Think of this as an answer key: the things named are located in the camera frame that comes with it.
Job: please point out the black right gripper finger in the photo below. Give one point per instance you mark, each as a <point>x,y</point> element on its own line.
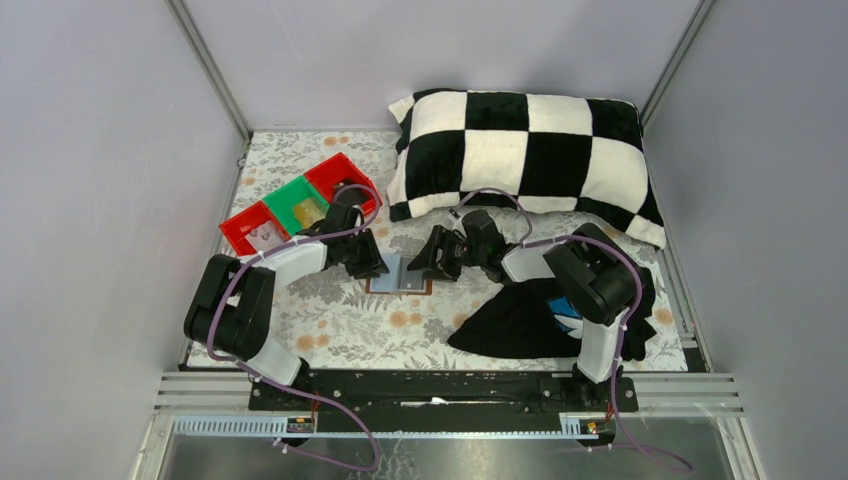
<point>450,255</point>
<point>428,259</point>

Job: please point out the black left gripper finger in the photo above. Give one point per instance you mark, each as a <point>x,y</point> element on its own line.
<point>371,259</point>
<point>352,261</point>

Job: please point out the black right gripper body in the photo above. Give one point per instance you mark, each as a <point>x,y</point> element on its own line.
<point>474,255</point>

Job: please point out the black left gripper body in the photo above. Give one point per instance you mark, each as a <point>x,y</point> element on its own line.
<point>359,230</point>

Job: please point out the brown leather card holder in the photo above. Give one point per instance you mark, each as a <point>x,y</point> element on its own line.
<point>399,280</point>

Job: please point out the green plastic bin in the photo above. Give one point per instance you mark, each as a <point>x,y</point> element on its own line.
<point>282,202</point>

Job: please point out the black shirt blue white print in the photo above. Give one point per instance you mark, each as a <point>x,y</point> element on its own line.
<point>555,318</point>

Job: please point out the red bin with cards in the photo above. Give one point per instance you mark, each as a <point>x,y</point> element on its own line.
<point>235,228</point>

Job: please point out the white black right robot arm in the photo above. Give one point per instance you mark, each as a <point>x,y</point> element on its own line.
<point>587,255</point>

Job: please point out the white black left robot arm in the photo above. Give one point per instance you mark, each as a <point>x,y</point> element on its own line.
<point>231,309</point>

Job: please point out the cards in red bin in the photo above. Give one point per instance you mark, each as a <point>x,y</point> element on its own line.
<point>263,237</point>

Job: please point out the floral patterned table mat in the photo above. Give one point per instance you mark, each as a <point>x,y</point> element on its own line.
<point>329,320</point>

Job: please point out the yellow object in green bin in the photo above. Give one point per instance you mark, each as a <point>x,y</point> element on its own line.
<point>308,212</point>

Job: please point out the black white checkered pillow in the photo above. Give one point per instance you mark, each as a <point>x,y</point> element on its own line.
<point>544,153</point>

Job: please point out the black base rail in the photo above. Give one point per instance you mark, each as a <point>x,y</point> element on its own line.
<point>410,401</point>

